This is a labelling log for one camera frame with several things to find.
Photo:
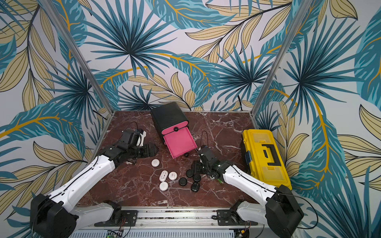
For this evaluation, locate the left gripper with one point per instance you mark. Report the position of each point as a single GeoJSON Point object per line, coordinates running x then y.
{"type": "Point", "coordinates": [147, 152]}

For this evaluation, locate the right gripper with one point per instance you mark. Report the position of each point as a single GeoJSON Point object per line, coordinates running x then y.
{"type": "Point", "coordinates": [202, 166]}

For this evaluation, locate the pink drawer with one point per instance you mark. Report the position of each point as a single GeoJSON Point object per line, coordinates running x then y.
{"type": "Point", "coordinates": [174, 128]}
{"type": "Point", "coordinates": [180, 142]}

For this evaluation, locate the black drawer cabinet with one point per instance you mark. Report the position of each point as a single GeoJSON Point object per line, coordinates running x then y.
{"type": "Point", "coordinates": [167, 115]}

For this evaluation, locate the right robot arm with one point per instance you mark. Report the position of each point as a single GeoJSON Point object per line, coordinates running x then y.
{"type": "Point", "coordinates": [277, 207]}

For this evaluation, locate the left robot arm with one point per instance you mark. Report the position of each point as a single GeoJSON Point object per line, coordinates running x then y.
{"type": "Point", "coordinates": [56, 215]}

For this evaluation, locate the black round earphone case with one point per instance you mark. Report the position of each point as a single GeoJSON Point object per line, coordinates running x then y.
{"type": "Point", "coordinates": [196, 178]}
{"type": "Point", "coordinates": [183, 181]}
{"type": "Point", "coordinates": [189, 173]}

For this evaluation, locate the white round earphone case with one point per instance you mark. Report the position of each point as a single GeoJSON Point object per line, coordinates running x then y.
{"type": "Point", "coordinates": [172, 176]}
{"type": "Point", "coordinates": [163, 186]}
{"type": "Point", "coordinates": [155, 163]}

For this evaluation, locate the black oval earphone case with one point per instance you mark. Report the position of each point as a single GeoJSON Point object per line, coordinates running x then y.
{"type": "Point", "coordinates": [195, 187]}

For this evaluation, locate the white oval earphone case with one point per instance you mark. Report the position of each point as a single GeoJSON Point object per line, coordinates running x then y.
{"type": "Point", "coordinates": [163, 175]}

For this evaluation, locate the yellow toolbox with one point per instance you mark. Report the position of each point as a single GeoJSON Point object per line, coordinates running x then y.
{"type": "Point", "coordinates": [263, 159]}

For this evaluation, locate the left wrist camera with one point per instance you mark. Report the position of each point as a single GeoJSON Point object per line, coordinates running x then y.
{"type": "Point", "coordinates": [142, 135]}

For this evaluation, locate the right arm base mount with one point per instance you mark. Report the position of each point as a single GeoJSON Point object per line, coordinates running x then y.
{"type": "Point", "coordinates": [227, 217]}

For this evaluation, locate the aluminium rail frame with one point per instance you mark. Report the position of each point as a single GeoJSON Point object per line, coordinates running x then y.
{"type": "Point", "coordinates": [175, 218]}

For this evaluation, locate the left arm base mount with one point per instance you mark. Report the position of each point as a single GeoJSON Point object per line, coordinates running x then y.
{"type": "Point", "coordinates": [120, 218]}

